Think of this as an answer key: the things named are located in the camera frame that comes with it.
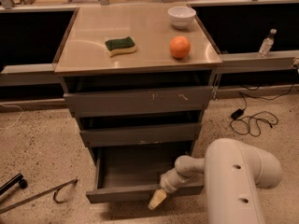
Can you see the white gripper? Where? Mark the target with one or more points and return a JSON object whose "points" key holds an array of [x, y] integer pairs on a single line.
{"points": [[167, 184]]}

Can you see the grey bottom drawer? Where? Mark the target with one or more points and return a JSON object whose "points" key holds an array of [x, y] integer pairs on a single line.
{"points": [[130, 173]]}

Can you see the grey drawer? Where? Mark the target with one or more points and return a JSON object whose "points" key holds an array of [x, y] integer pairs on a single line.
{"points": [[140, 135], [130, 173], [131, 102]]}

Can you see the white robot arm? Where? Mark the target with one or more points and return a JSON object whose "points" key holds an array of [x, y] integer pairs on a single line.
{"points": [[233, 172]]}

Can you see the grey middle drawer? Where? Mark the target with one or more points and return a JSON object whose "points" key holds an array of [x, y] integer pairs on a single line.
{"points": [[140, 135]]}

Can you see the grey top drawer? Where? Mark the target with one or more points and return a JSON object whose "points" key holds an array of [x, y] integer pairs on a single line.
{"points": [[131, 102]]}

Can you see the grey drawer cabinet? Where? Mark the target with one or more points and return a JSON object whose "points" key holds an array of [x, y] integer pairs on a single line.
{"points": [[84, 65]]}

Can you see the metal rod with hook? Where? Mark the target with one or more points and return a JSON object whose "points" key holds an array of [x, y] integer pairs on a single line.
{"points": [[54, 191]]}

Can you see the black caster leg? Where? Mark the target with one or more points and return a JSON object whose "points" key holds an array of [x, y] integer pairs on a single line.
{"points": [[16, 179]]}

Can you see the orange fruit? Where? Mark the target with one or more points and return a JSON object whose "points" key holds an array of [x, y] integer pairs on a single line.
{"points": [[180, 47]]}

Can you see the green yellow sponge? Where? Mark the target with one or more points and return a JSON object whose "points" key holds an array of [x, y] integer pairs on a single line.
{"points": [[120, 46]]}

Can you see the white bowl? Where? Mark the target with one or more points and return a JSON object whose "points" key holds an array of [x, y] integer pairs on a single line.
{"points": [[181, 17]]}

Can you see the clear plastic water bottle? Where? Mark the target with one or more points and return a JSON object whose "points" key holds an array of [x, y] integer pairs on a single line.
{"points": [[267, 43]]}

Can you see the left grey metal rail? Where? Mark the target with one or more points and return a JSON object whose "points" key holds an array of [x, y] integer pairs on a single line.
{"points": [[28, 74]]}

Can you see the grey metal rail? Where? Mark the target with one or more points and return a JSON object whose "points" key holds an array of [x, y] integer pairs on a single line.
{"points": [[28, 74], [254, 62]]}

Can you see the right grey metal rail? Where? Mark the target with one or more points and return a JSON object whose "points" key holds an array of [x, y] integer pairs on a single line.
{"points": [[254, 62]]}

